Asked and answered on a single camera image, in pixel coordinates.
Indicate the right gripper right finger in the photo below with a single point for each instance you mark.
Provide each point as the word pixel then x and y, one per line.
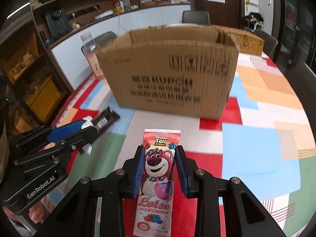
pixel 244 215

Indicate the Lotso strawberry snack packet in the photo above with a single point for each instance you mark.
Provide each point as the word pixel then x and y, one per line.
pixel 155 200

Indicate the dark chair left side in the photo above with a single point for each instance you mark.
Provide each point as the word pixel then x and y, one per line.
pixel 103 39

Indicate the person left hand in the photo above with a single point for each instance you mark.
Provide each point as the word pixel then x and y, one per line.
pixel 36 212

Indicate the dark chair far end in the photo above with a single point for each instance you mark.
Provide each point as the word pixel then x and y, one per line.
pixel 196 17

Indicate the dark brown door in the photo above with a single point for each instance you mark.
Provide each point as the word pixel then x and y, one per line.
pixel 229 14

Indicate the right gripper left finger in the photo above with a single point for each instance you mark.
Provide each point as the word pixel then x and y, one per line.
pixel 75 215

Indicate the woven wicker box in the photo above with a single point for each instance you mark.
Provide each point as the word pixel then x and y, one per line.
pixel 248 42

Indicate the pink drink bottle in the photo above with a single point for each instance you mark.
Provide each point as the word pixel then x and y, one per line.
pixel 94 65

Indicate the black glass cabinet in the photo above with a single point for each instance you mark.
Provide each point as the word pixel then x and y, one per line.
pixel 296 34

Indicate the black coffee machine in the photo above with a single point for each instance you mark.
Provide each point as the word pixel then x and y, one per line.
pixel 57 22

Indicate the brown cardboard box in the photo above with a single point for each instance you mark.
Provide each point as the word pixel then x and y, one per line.
pixel 184 70

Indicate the dark chair right far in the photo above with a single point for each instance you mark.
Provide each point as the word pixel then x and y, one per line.
pixel 270 43

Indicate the dark chocolate bar packet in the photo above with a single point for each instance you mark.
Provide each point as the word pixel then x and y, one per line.
pixel 105 120

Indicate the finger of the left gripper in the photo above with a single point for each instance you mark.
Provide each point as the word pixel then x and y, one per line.
pixel 71 143
pixel 39 137

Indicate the white plate on counter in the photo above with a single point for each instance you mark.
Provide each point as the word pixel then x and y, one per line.
pixel 104 15

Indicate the dark chair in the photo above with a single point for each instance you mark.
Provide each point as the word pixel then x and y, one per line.
pixel 270 43
pixel 103 39
pixel 302 80

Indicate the dark chair right near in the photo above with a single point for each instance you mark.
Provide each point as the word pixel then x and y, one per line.
pixel 302 80

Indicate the colourful patchwork tablecloth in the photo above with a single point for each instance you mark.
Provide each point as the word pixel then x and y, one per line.
pixel 263 137

